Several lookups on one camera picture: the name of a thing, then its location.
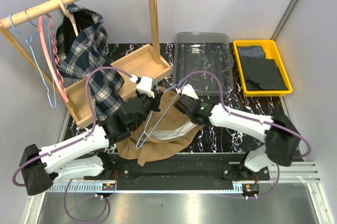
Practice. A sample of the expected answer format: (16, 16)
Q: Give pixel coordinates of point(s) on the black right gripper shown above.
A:
(199, 101)

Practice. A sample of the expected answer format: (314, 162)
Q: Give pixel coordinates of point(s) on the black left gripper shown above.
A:
(155, 101)

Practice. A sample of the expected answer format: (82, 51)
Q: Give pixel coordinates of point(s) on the tan brown garment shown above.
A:
(161, 136)

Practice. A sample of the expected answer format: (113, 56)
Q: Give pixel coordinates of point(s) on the navy plaid skirt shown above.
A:
(80, 55)

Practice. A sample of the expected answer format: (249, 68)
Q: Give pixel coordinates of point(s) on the light wooden hanger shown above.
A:
(70, 16)

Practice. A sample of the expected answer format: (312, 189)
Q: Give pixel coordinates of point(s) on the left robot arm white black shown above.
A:
(41, 167)

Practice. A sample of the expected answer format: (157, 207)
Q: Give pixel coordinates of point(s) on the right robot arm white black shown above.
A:
(279, 136)

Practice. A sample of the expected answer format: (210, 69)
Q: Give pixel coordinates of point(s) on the pink plastic hanger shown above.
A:
(50, 54)

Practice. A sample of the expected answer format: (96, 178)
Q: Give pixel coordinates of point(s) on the wooden clothes rack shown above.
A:
(145, 61)

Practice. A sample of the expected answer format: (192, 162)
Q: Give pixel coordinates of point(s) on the grey plastic bin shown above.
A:
(206, 52)

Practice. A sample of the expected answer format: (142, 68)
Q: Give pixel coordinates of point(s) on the dark grey folded cloth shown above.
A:
(261, 74)

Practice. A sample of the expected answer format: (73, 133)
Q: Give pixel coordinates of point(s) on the yellow plastic tray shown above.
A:
(272, 52)

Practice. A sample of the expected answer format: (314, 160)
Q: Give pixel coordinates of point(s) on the blue grey folded cloth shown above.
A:
(251, 51)

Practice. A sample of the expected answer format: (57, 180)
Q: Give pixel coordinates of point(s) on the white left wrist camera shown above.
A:
(144, 85)

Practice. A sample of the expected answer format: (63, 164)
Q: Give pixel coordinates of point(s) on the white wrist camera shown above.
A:
(187, 90)
(144, 85)

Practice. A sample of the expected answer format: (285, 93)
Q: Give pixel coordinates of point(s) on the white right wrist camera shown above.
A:
(187, 90)

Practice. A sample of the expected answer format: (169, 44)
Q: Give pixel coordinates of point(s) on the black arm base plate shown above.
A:
(213, 173)

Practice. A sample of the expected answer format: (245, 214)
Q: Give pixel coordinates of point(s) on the aluminium mounting rail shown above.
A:
(299, 172)

